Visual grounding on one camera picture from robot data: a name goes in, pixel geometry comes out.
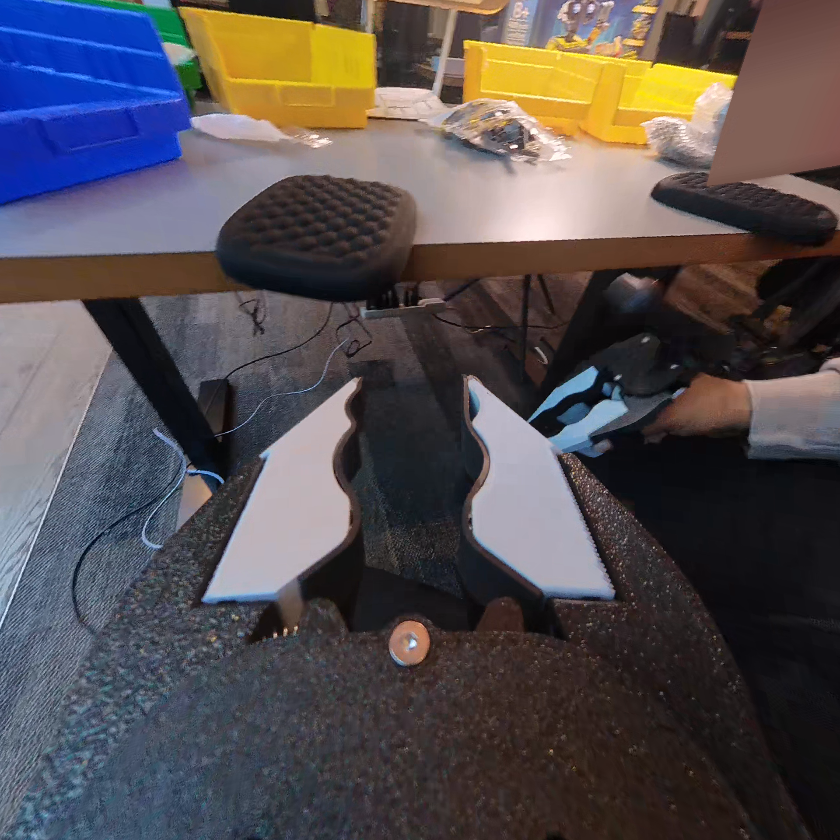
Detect white printed sheet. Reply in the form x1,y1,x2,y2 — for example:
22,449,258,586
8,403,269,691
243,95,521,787
366,88,457,126

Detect clear bag of bricks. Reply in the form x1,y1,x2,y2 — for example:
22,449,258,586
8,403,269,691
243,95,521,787
437,97,573,166

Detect blue storage bin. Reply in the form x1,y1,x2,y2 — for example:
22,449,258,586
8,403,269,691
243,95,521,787
0,0,192,208

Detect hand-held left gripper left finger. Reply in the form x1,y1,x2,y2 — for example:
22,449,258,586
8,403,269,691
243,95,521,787
202,380,366,619

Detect printed toy box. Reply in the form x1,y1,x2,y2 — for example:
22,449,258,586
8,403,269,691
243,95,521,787
505,0,659,61

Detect beige booklet stand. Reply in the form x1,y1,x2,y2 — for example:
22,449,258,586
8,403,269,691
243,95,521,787
707,0,840,191

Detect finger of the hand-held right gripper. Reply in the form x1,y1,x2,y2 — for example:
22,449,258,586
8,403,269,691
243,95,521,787
550,392,686,457
530,366,607,426

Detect person's right hand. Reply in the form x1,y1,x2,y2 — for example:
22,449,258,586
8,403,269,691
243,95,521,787
648,373,757,442

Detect black cable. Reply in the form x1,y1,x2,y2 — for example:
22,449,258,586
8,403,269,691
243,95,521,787
70,296,375,634

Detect white cable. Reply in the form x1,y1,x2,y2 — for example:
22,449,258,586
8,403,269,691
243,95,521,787
138,426,227,552

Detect black wrist rest pad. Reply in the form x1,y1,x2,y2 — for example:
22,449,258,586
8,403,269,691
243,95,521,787
650,172,840,249

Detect person's legs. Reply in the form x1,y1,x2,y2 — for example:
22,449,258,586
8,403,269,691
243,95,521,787
576,440,840,840

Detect clear plastic bag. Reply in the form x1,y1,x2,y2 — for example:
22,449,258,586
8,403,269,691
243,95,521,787
641,82,737,167

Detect wooden side table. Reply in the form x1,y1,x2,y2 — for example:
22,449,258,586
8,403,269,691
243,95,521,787
391,0,510,95

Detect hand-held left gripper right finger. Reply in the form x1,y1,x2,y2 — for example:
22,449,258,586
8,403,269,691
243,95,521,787
462,377,614,616

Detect yellow storage bin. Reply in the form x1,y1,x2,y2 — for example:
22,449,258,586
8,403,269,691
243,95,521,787
179,7,380,133

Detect yellow bin with bricks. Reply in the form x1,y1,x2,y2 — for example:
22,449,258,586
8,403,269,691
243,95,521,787
462,41,619,146
580,61,738,146

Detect green storage bin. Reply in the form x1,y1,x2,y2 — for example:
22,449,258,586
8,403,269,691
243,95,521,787
78,0,204,95

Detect person's right forearm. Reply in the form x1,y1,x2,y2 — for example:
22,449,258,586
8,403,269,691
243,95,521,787
744,359,840,464

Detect power strip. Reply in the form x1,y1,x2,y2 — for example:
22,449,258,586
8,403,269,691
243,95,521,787
365,293,448,325

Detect small clear bag white label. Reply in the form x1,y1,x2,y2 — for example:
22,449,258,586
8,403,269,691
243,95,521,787
188,113,333,151

